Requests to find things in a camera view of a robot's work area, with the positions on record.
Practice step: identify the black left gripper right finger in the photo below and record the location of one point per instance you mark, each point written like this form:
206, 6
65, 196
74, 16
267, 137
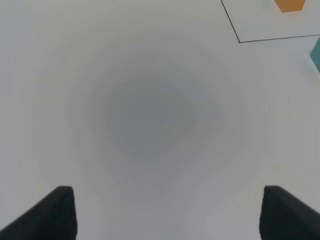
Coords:
284, 217

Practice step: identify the orange template block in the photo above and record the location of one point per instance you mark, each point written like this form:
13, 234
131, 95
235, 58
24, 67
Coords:
287, 6

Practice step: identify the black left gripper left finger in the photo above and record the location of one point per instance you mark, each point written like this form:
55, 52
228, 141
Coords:
52, 218

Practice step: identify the teal cube block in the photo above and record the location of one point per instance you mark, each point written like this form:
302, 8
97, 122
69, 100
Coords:
315, 55

